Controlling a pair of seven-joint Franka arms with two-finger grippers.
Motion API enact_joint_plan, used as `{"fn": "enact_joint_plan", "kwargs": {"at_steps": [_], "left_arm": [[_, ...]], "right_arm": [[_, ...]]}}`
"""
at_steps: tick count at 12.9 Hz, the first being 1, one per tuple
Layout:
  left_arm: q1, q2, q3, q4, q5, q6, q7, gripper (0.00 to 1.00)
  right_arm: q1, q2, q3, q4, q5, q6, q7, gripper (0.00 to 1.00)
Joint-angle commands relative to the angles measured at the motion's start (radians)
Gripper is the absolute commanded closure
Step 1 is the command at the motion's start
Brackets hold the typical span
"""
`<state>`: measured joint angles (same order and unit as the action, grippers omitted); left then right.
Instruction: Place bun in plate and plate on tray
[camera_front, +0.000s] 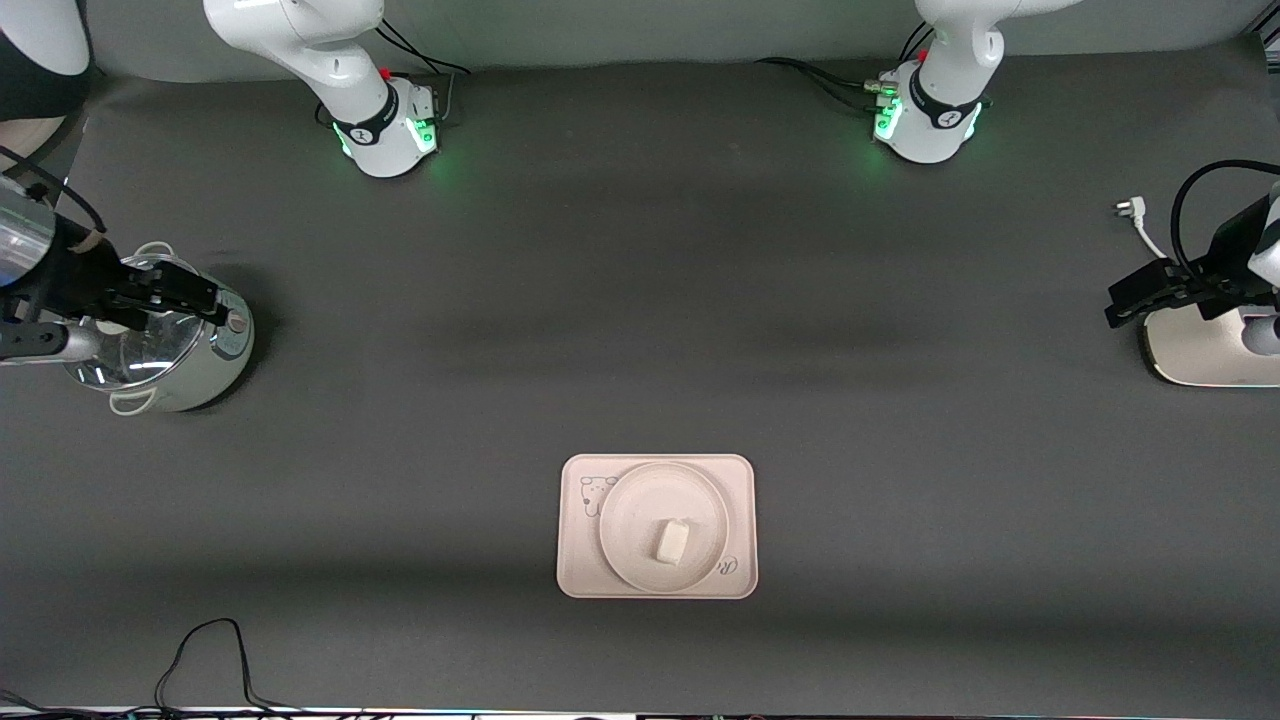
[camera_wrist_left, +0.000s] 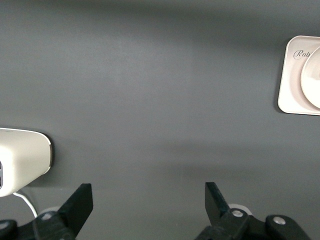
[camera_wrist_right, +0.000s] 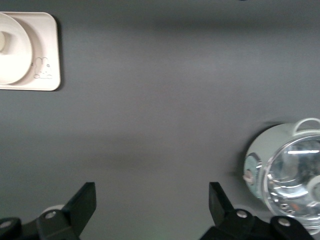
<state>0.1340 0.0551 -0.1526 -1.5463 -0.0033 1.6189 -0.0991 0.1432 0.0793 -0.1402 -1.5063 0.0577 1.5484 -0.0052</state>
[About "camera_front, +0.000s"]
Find round cream plate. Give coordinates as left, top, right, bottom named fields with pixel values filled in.
left=598, top=461, right=731, bottom=593

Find pink rectangular rabbit tray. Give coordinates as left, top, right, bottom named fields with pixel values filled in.
left=556, top=453, right=759, bottom=600

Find white toaster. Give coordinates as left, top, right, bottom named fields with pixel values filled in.
left=1140, top=300, right=1280, bottom=388

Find cooker pot with glass lid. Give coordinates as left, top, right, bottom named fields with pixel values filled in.
left=57, top=241, right=256, bottom=416

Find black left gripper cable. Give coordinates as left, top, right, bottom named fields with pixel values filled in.
left=1170, top=160, right=1280, bottom=281

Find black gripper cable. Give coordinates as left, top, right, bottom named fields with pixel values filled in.
left=1170, top=160, right=1280, bottom=281
left=0, top=145, right=106, bottom=236

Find white toaster cable with plug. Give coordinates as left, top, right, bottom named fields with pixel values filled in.
left=1113, top=197, right=1171, bottom=261

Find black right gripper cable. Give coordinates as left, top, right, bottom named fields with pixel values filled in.
left=0, top=145, right=106, bottom=236

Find black right arm base cables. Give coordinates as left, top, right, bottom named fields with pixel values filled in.
left=375, top=20, right=471, bottom=126

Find black arm base cables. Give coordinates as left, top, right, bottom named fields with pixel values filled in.
left=375, top=20, right=471, bottom=126
left=755, top=25, right=936, bottom=113

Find thin black cable on table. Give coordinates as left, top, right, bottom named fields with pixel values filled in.
left=0, top=618, right=371, bottom=720

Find black left arm base cables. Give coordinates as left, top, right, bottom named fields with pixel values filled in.
left=755, top=25, right=936, bottom=113

